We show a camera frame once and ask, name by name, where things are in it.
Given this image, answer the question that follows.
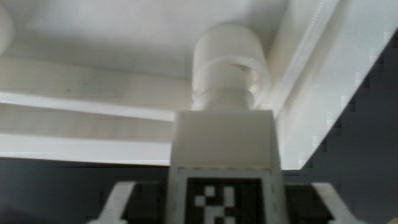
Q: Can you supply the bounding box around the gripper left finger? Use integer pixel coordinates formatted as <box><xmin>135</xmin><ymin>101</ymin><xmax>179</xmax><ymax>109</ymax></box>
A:
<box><xmin>87</xmin><ymin>181</ymin><xmax>137</xmax><ymax>224</ymax></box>

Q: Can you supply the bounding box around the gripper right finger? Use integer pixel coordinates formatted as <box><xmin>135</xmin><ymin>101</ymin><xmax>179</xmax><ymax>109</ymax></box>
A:
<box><xmin>313</xmin><ymin>183</ymin><xmax>368</xmax><ymax>224</ymax></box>

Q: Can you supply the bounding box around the white square table top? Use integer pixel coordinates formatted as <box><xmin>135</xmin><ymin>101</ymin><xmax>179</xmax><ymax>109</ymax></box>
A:
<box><xmin>0</xmin><ymin>0</ymin><xmax>339</xmax><ymax>122</ymax></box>

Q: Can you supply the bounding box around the white L-shaped obstacle fence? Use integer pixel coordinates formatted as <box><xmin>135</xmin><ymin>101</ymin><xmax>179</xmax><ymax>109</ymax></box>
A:
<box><xmin>0</xmin><ymin>0</ymin><xmax>398</xmax><ymax>170</ymax></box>

